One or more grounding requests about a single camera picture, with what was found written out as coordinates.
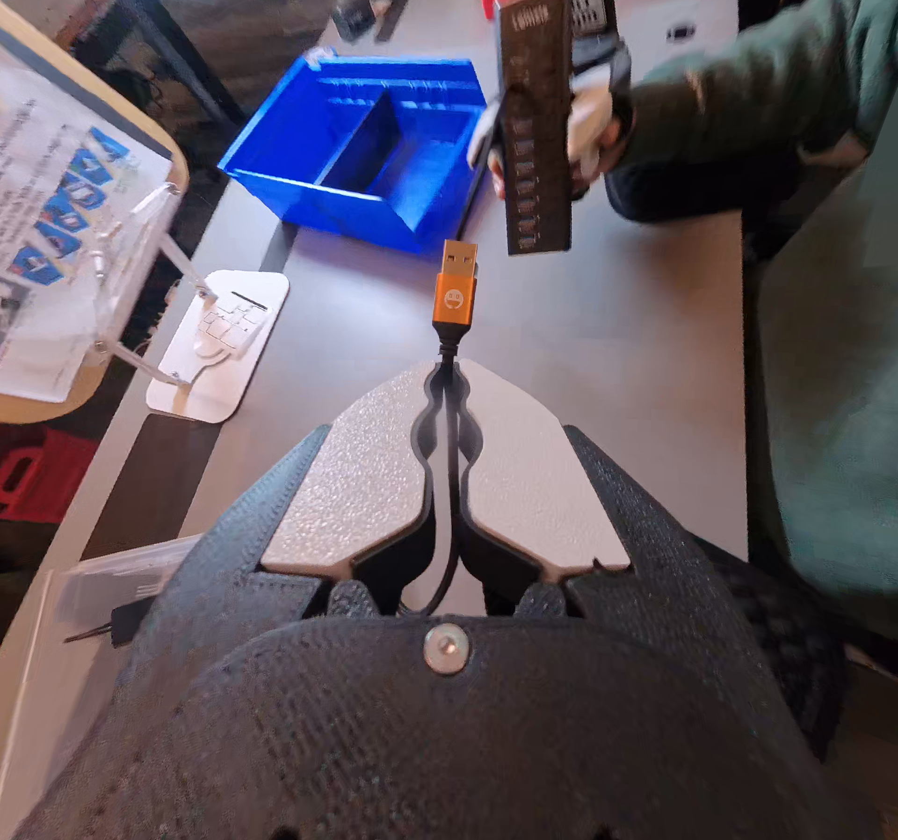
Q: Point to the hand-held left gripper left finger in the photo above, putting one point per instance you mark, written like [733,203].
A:
[351,489]

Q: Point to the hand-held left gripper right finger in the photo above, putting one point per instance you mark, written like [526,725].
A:
[540,489]

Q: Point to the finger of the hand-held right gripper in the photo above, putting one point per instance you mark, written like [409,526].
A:
[486,138]

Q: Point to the black usb hub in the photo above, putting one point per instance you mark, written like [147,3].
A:
[133,619]
[537,117]

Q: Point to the blue plastic bin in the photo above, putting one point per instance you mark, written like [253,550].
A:
[351,212]

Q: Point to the clear plastic bin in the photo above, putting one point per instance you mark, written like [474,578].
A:
[42,678]

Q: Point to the person's right forearm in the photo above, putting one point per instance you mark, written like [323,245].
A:
[736,96]

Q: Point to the person's right hand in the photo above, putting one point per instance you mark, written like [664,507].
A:
[610,152]

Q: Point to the small metal desk cap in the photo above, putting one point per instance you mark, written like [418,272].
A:
[680,33]

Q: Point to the black divider panel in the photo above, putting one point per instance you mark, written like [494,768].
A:
[365,145]

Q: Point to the white document stand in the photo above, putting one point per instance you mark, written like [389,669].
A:
[224,384]

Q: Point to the printed instruction sheet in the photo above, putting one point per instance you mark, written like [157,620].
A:
[42,187]

